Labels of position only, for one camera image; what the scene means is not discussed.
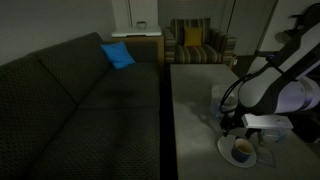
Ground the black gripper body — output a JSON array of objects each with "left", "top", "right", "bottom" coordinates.
[{"left": 219, "top": 111, "right": 248, "bottom": 132}]

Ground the blue cup with cream inside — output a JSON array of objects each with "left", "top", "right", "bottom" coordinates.
[{"left": 231, "top": 137, "right": 255, "bottom": 164}]

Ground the round white plate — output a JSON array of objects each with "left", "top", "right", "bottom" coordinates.
[{"left": 217, "top": 134, "right": 258, "bottom": 169}]

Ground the tall clear plastic container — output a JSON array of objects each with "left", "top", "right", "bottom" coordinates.
[{"left": 210, "top": 84, "right": 238, "bottom": 118}]

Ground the striped armchair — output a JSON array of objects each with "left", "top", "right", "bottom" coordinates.
[{"left": 162, "top": 17, "right": 238, "bottom": 66}]

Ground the yellow pillow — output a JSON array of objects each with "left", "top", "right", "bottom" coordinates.
[{"left": 183, "top": 26, "right": 204, "bottom": 47}]

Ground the grey door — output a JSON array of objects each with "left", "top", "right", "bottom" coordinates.
[{"left": 228, "top": 0, "right": 279, "bottom": 56}]

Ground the wooden side table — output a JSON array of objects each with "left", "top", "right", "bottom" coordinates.
[{"left": 111, "top": 34, "right": 165, "bottom": 68}]

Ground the blue pillow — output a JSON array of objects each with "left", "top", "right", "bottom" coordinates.
[{"left": 100, "top": 41, "right": 137, "bottom": 70}]

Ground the small dark bowl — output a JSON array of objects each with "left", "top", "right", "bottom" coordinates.
[{"left": 135, "top": 20, "right": 148, "bottom": 30}]

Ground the white tray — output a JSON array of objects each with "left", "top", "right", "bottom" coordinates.
[{"left": 110, "top": 26, "right": 163, "bottom": 38}]

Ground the dark patterned sofa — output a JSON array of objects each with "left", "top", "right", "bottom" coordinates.
[{"left": 0, "top": 31, "right": 166, "bottom": 180}]

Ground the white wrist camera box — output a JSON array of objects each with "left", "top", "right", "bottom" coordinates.
[{"left": 241, "top": 113, "right": 294, "bottom": 131}]

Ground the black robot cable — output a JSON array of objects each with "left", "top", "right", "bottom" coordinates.
[{"left": 219, "top": 73, "right": 255, "bottom": 115}]

